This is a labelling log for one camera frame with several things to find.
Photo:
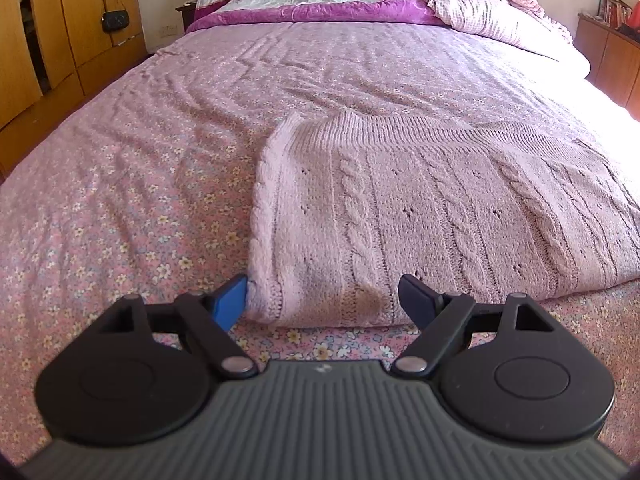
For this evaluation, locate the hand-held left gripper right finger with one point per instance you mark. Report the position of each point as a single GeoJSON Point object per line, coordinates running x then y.
{"type": "Point", "coordinates": [417, 302]}

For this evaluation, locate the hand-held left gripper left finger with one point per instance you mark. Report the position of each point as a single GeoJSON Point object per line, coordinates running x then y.
{"type": "Point", "coordinates": [231, 305]}

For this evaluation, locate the bed with floral pink sheet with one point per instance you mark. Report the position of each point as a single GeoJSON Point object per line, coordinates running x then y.
{"type": "Point", "coordinates": [150, 160]}

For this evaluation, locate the pink checked pillow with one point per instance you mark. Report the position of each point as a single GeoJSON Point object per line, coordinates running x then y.
{"type": "Point", "coordinates": [500, 30]}

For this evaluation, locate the dark wooden nightstand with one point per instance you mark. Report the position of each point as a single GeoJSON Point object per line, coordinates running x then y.
{"type": "Point", "coordinates": [186, 17]}

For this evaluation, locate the wooden cabinet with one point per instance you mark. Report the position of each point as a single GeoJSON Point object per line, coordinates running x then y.
{"type": "Point", "coordinates": [610, 65]}

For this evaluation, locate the wooden wardrobe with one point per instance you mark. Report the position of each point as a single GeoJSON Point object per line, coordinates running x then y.
{"type": "Point", "coordinates": [65, 35]}

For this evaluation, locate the row of books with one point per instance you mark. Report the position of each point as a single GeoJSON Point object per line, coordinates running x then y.
{"type": "Point", "coordinates": [614, 10]}

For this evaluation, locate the wall socket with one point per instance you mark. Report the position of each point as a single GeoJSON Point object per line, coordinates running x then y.
{"type": "Point", "coordinates": [170, 30]}

